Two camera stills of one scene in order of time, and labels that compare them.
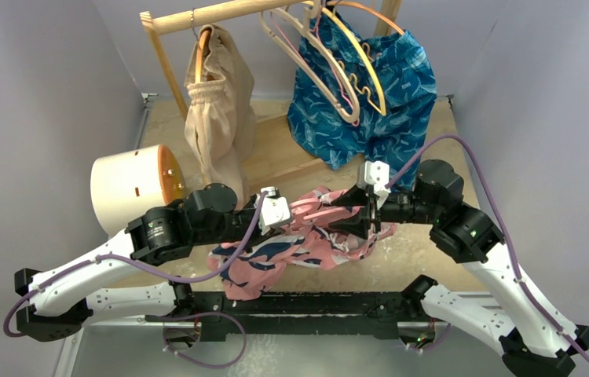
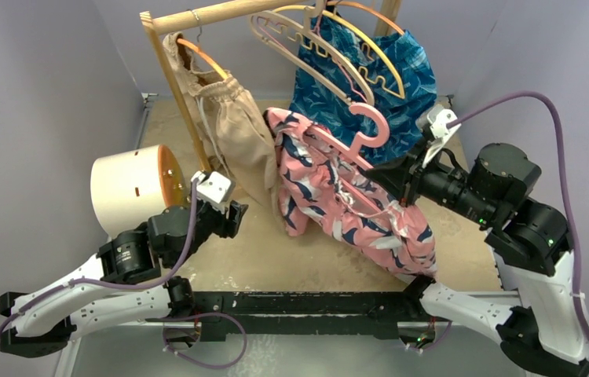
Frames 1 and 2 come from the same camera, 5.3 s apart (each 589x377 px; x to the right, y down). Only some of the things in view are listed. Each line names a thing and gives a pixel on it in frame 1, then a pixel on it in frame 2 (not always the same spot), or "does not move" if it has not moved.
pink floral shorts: (311, 245) -> (322, 186)
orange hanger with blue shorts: (368, 10) does not move
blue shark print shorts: (355, 98) does not move
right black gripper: (371, 212) -> (411, 177)
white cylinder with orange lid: (126, 185) does not move
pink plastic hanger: (309, 208) -> (354, 153)
